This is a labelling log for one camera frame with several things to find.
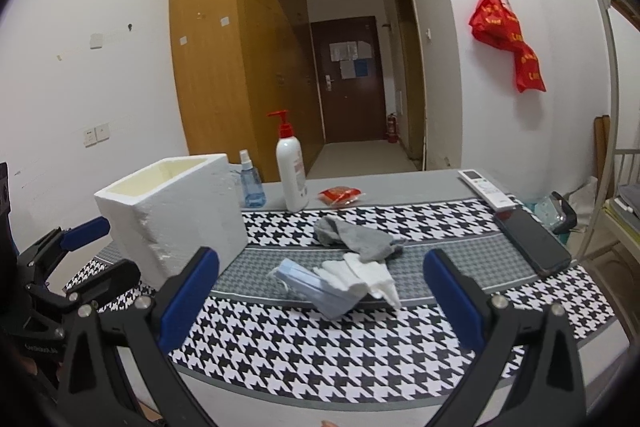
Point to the blue spray bottle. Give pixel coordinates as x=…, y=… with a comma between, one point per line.
x=252, y=189

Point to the metal bunk bed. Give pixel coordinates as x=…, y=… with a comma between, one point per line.
x=612, y=82

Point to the black smartphone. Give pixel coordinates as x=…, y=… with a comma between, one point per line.
x=532, y=242

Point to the light wooden side door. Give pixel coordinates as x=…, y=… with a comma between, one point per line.
x=412, y=82

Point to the white wall plate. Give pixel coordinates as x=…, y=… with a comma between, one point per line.
x=96, y=40

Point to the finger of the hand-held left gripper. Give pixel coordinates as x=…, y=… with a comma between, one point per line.
x=110, y=279
x=85, y=229

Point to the grey sock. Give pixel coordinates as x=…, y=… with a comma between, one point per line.
x=330, y=229
x=372, y=244

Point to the white sock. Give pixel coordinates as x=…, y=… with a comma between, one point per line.
x=365, y=279

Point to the red plastic bag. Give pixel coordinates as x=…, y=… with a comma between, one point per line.
x=530, y=69
x=492, y=22

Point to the dark brown entrance door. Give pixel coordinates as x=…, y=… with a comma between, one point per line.
x=355, y=107

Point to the houndstooth table runner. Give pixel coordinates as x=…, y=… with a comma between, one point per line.
x=310, y=357

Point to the white remote control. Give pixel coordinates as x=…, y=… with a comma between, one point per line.
x=487, y=189

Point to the red snack packet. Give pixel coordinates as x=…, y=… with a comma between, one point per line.
x=340, y=195

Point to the wooden wardrobe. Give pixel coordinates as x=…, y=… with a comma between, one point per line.
x=210, y=57

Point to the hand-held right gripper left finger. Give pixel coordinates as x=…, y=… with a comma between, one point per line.
x=187, y=302

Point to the blue white paper notice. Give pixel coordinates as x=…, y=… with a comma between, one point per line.
x=352, y=69

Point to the white pump bottle red top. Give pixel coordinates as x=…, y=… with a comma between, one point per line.
x=291, y=172

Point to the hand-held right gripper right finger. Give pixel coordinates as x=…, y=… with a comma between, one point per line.
x=452, y=302

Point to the white foam box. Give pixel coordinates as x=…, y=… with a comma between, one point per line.
x=200, y=217

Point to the red fire extinguisher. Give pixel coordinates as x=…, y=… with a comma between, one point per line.
x=392, y=129

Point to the black curved object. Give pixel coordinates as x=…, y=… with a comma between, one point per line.
x=567, y=212

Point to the blue face mask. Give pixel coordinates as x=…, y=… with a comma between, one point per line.
x=310, y=289

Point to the white wall socket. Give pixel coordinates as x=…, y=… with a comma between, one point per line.
x=89, y=137

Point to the white wall switch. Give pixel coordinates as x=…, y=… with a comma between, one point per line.
x=102, y=132

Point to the wooden boards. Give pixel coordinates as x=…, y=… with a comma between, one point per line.
x=601, y=147

